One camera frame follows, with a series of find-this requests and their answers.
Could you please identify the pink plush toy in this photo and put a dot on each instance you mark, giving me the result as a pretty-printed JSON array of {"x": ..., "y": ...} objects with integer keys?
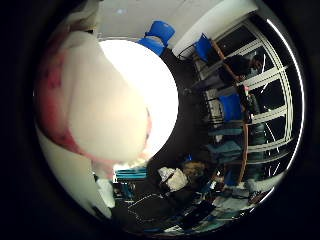
[{"x": 100, "y": 110}]

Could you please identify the person wearing white mask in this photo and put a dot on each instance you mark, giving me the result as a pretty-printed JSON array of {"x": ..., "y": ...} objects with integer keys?
[{"x": 176, "y": 178}]

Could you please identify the teal striped rack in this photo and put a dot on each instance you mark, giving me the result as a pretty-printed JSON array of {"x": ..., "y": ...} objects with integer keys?
[{"x": 131, "y": 174}]

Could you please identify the blue plastic chair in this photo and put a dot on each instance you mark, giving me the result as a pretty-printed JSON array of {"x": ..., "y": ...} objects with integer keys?
[
  {"x": 203, "y": 48},
  {"x": 230, "y": 108},
  {"x": 156, "y": 36}
]

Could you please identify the person in dark clothes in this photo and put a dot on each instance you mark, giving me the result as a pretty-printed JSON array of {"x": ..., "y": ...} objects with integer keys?
[{"x": 238, "y": 68}]

